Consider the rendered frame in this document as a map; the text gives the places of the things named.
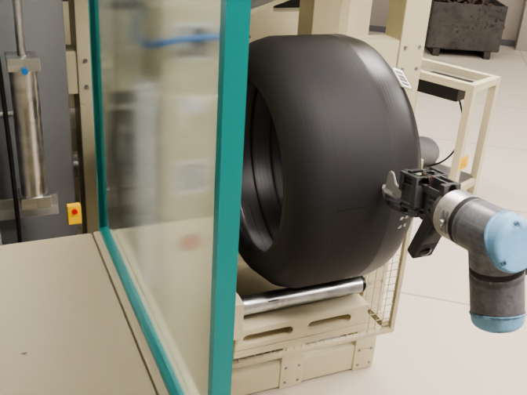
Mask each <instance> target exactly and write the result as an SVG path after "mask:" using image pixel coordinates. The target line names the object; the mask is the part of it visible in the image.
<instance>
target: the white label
mask: <svg viewBox="0 0 527 395"><path fill-rule="evenodd" d="M391 69H392V71H393V72H394V75H395V76H396V78H397V79H398V82H399V84H400V86H401V87H403V88H406V89H410V90H413V89H412V87H411V85H410V84H409V81H408V80H407V78H406V76H405V74H404V72H403V71H402V70H401V69H398V68H396V67H392V66H391Z"/></svg>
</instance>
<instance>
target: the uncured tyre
mask: <svg viewBox="0 0 527 395"><path fill-rule="evenodd" d="M405 169H421V149H420V138H419V133H418V128H417V124H416V119H415V115H414V113H413V108H412V105H411V103H410V101H409V98H408V96H407V93H406V91H405V89H404V88H403V87H401V86H400V84H399V82H398V79H397V78H396V76H395V75H394V72H393V71H392V69H391V67H390V66H389V65H388V63H387V62H386V61H385V59H384V58H383V57H382V56H381V55H380V54H379V53H378V52H377V51H376V50H375V49H374V48H373V47H372V46H371V45H369V44H368V43H366V42H364V41H362V40H360V39H358V38H353V37H351V36H347V35H345V34H298V35H272V36H267V37H265V38H261V39H258V40H255V41H253V42H250V43H249V59H248V74H247V90H246V105H245V135H244V150H243V165H242V195H241V210H240V225H239V241H238V252H239V254H240V255H241V257H242V258H243V259H244V261H245V262H246V263H247V265H248V266H249V267H250V268H251V269H252V270H254V271H255V272H257V273H258V274H259V275H260V276H262V277H263V278H265V279H266V280H267V281H269V282H271V283H272V284H274V285H277V286H280V287H287V288H302V287H307V286H311V285H315V284H323V283H327V282H331V281H339V280H343V278H345V277H349V276H354V275H356V276H354V277H360V276H364V275H366V274H369V273H371V272H373V271H374V270H376V269H378V268H380V267H382V266H383V265H384V264H386V263H387V262H388V261H389V260H390V259H391V258H392V257H393V256H394V254H395V253H396V252H397V250H398V249H399V247H400V246H401V244H402V242H403V240H404V238H405V236H406V234H407V232H408V230H409V228H410V225H411V223H412V221H413V217H409V221H408V224H407V227H406V228H404V229H402V230H398V231H396V230H397V226H398V221H399V217H400V215H404V214H402V213H401V212H398V211H396V210H394V209H392V208H390V207H389V206H388V205H387V203H386V201H385V199H384V197H383V193H382V186H383V185H384V184H386V182H387V177H388V173H389V172H390V171H393V172H394V174H395V177H396V181H397V184H399V180H400V172H401V171H404V170H405ZM363 206H368V208H360V209H354V210H348V211H343V212H337V210H341V209H347V208H357V207H363Z"/></svg>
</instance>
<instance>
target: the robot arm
mask: <svg viewBox="0 0 527 395"><path fill-rule="evenodd" d="M436 172H439V173H441V174H437V173H436ZM382 193H383V197H384V199H385V201H386V203H387V205H388V206H389V207H390V208H392V209H394V210H396V211H398V212H401V213H402V214H404V215H406V216H410V217H414V218H416V217H420V219H422V222H421V224H420V226H419V228H418V230H417V232H416V234H415V235H414V237H413V239H412V241H411V243H410V245H409V247H408V249H407V251H408V253H409V254H410V255H411V257H412V258H413V259H415V258H420V257H424V256H429V255H432V253H433V251H434V249H435V248H436V246H437V244H438V242H439V241H440V239H441V237H445V238H447V239H448V240H450V241H452V242H454V243H455V244H456V245H459V246H460V247H461V248H464V249H466V250H467V252H468V267H469V268H468V270H469V292H470V310H469V314H470V315H471V321H472V323H473V324H474V326H476V327H477V328H479V329H481V330H482V331H485V332H491V333H498V334H499V333H509V332H514V331H516V330H518V329H519V328H521V327H522V325H523V324H524V323H525V315H526V311H525V275H527V219H525V218H523V217H522V216H521V215H519V214H518V213H516V212H513V211H510V210H506V209H505V208H501V207H500V206H498V205H494V204H493V203H491V202H488V201H486V200H484V199H482V198H480V197H478V196H476V195H474V194H471V193H469V192H467V191H465V190H461V184H460V183H458V182H455V181H453V180H451V179H448V174H447V173H444V172H442V171H439V170H437V169H434V168H432V167H430V169H405V170H404V171H401V172H400V180H399V184H397V181H396V177H395V174H394V172H393V171H390V172H389V173H388V177H387V182H386V184H384V185H383V186H382Z"/></svg>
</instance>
